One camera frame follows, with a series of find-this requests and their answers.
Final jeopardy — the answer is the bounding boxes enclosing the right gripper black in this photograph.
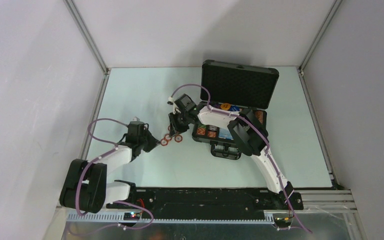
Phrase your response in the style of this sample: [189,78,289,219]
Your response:
[168,111,190,139]

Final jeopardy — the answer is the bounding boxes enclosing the orange round button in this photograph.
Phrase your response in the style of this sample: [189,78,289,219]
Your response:
[220,103,231,111]

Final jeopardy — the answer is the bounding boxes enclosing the blue round dealer button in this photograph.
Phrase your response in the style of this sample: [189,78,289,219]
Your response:
[229,105,242,112]

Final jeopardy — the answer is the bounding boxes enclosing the black poker set case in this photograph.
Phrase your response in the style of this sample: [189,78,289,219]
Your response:
[191,59,280,160]

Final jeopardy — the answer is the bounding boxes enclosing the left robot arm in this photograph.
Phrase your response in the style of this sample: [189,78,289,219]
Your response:
[59,120,160,216]

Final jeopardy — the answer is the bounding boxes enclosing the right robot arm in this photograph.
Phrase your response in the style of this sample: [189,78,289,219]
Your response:
[167,94,295,209]

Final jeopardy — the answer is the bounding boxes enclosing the green chip stack row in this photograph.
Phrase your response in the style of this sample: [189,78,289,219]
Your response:
[195,124,207,136]

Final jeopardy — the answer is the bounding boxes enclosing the purple chip stack row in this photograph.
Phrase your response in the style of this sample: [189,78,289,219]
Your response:
[207,125,218,138]

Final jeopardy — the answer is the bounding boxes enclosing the blue card deck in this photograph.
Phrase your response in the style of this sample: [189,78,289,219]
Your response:
[218,128,233,140]

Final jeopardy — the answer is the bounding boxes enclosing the dark orange chip stack row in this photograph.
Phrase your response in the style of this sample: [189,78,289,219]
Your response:
[254,110,265,125]

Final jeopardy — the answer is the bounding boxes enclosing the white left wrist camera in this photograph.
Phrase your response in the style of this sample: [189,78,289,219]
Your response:
[131,116,141,122]

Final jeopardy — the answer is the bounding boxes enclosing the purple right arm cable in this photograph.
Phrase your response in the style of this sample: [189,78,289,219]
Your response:
[168,83,313,235]

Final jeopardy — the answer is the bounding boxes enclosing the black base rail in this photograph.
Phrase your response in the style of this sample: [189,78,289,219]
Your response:
[125,187,299,222]

